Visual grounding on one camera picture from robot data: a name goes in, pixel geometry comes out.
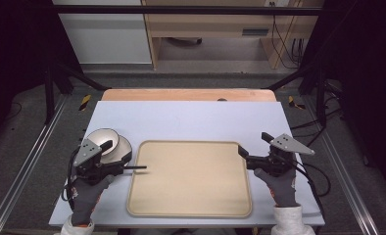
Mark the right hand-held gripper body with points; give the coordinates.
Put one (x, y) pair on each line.
(279, 156)

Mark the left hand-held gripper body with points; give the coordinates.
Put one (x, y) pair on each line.
(88, 153)

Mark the silver metal bowl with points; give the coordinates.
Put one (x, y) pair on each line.
(101, 136)

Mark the silver round bowl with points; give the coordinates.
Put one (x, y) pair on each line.
(123, 147)

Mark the thin black stick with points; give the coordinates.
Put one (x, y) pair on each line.
(137, 167)

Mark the beige rectangular tray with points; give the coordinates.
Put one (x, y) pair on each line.
(191, 179)

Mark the person's right hand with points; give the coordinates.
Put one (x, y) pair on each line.
(283, 189)

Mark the person's left hand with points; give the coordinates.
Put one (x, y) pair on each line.
(85, 199)

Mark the white cabinet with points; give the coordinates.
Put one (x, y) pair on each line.
(106, 36)

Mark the black curtain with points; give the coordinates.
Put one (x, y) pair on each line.
(367, 65)
(14, 42)

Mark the dark object under desk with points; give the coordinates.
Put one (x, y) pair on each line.
(184, 41)

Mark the light wooden desk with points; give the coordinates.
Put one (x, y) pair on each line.
(207, 23)

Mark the aluminium floor rail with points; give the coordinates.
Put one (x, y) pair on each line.
(347, 182)
(27, 163)

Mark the black metal frame stand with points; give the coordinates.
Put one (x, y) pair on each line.
(49, 94)
(321, 98)

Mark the black horizontal frame bar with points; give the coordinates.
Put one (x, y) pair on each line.
(181, 10)

